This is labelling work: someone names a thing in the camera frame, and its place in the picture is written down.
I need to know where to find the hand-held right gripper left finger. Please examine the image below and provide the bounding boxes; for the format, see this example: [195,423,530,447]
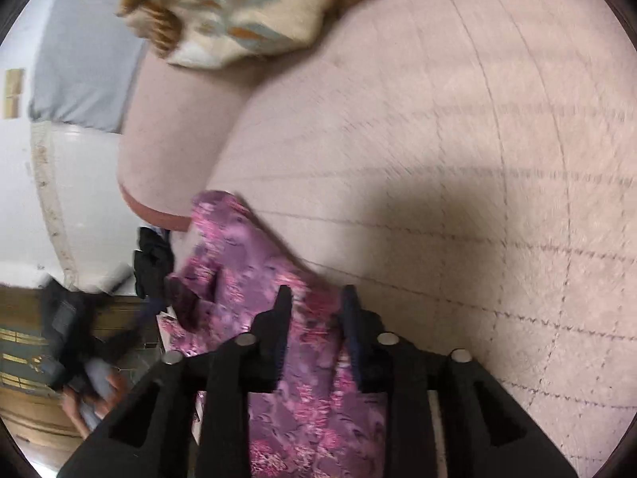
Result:
[57,285,293,478]

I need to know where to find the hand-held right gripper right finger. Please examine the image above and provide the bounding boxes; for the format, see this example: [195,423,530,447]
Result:
[340,284,579,478]

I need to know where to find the purple floral small garment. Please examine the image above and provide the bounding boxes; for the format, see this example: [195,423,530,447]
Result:
[159,189,394,478]

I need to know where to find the person's left hand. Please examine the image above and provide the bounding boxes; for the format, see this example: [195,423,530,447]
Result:
[61,369,131,434]

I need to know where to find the brown wooden cabinet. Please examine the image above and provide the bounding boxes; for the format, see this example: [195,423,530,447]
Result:
[0,283,167,451]

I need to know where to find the black cloth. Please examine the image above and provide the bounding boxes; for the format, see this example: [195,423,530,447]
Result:
[133,226,175,300]

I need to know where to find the pink quilted bed cover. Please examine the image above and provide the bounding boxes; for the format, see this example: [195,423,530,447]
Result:
[117,0,637,471]

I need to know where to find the grey pillow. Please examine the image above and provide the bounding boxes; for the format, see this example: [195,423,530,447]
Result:
[27,0,150,134]

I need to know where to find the cream leaf-patterned pillow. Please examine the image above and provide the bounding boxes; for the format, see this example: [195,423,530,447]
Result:
[115,0,344,69]

